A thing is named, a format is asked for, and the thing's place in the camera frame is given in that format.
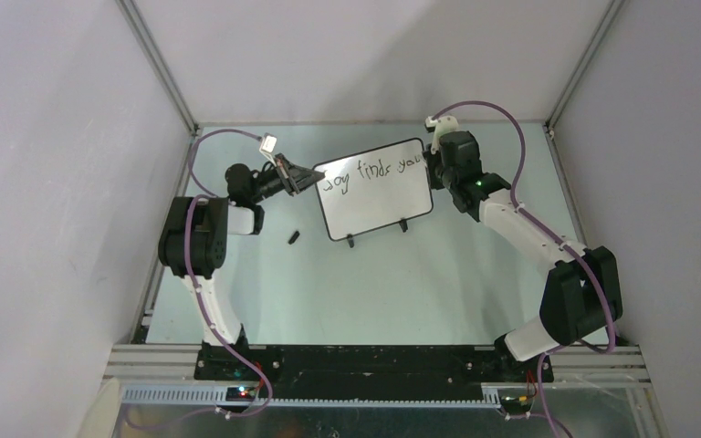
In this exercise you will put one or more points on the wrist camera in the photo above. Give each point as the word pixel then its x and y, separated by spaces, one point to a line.
pixel 439 127
pixel 267 146

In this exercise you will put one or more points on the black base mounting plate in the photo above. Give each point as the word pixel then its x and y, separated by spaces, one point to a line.
pixel 445 373

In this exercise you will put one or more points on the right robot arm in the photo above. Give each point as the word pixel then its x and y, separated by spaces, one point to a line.
pixel 582 292

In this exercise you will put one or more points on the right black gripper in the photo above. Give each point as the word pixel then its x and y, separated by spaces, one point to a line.
pixel 434 155

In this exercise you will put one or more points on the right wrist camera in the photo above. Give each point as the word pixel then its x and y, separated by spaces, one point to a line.
pixel 439 127

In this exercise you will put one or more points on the black framed whiteboard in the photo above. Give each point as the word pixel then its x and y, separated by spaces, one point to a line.
pixel 366 191

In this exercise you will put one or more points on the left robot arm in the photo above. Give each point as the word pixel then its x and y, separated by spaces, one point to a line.
pixel 193 241

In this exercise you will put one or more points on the aluminium frame rail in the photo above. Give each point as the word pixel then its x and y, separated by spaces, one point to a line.
pixel 165 373

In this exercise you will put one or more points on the black marker cap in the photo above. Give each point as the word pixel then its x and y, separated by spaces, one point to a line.
pixel 294 237

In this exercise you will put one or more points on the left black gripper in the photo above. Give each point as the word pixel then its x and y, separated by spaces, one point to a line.
pixel 282 169

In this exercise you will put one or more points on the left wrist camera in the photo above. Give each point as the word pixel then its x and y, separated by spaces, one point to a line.
pixel 267 146

